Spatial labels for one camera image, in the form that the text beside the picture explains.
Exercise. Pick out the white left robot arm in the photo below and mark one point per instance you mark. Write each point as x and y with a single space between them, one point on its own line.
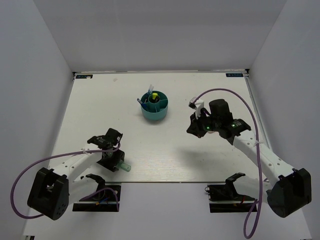
53 190

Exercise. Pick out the teal round organizer container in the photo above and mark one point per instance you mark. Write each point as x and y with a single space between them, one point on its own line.
154 111

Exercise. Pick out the blue left corner label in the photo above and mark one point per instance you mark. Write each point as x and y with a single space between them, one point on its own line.
84 76

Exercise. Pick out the blue ballpoint pen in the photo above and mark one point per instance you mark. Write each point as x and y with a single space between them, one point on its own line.
143 104

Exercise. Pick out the green transparent eraser case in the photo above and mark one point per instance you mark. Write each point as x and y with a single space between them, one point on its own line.
124 166

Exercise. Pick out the blue right corner label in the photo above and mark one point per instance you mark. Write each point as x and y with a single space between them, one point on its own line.
234 75

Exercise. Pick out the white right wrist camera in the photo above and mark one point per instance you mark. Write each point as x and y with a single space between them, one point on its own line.
196 105

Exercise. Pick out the blue corner label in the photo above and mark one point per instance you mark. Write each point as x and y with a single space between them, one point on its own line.
234 75
84 76

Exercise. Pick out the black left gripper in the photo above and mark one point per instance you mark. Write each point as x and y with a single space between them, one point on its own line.
119 154

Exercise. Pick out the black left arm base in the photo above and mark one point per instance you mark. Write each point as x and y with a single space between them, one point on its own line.
102 202

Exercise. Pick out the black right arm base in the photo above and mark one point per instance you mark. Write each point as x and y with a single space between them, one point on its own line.
223 197

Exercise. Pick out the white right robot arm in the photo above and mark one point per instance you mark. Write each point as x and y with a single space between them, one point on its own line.
287 190

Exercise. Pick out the yellow black highlighter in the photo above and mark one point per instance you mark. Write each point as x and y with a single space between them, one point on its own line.
154 95

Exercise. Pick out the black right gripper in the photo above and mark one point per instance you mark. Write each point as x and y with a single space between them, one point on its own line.
194 128

